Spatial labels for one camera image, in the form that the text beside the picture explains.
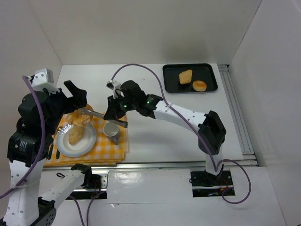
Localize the metal tongs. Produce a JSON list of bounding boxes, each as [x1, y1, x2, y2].
[[78, 107, 128, 128]]

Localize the sugared orange donut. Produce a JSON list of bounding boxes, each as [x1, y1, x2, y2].
[[66, 110, 93, 128]]

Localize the long bread roll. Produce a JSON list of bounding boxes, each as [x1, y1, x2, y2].
[[68, 126, 85, 145]]

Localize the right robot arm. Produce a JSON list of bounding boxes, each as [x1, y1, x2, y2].
[[104, 80, 226, 180]]

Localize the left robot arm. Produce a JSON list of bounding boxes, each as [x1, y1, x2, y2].
[[0, 77, 101, 226]]

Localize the oval bread roll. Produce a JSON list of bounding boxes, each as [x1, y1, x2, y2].
[[178, 69, 192, 85]]

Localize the purple mug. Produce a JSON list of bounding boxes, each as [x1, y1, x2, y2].
[[103, 122, 120, 145]]

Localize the white plate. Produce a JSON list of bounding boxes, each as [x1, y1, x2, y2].
[[56, 124, 97, 158]]

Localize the yellow checkered cloth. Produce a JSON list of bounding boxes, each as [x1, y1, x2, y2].
[[45, 114, 128, 167]]

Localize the black tray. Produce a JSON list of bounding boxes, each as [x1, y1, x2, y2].
[[162, 63, 218, 94]]

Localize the green handled cutlery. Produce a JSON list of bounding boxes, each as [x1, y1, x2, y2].
[[55, 149, 60, 159], [47, 126, 63, 160]]

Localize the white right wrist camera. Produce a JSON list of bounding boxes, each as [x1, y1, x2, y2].
[[106, 80, 122, 99]]

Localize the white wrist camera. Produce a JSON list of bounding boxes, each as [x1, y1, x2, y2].
[[106, 80, 122, 99], [26, 68, 56, 93]]

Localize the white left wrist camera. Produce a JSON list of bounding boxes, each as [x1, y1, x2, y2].
[[26, 68, 56, 93]]

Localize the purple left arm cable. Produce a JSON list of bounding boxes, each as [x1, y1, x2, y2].
[[0, 75, 46, 200]]

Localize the glazed ring donut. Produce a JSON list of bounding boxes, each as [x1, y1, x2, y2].
[[192, 81, 207, 92]]

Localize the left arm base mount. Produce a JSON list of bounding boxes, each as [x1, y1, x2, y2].
[[71, 173, 109, 200]]

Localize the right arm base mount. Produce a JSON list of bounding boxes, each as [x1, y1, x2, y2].
[[189, 170, 235, 198]]

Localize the aluminium rail frame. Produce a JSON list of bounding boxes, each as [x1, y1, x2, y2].
[[57, 64, 258, 167]]

